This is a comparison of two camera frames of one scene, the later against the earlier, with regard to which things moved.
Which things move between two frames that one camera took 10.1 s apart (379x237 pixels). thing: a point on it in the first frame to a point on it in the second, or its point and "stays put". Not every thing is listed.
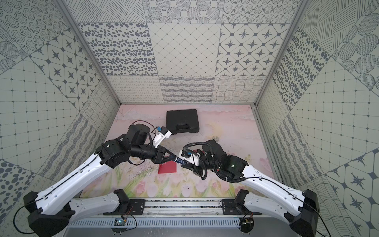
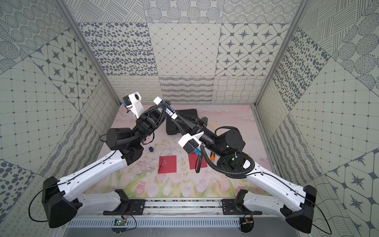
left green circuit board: [119, 221] stays put
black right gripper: [194, 168] to [195, 126]
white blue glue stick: [180, 160] to [170, 111]
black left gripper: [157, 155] to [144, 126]
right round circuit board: [246, 224] stays put
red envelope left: [169, 167] stays put
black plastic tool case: [182, 121] stays put
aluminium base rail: [181, 207] stays put
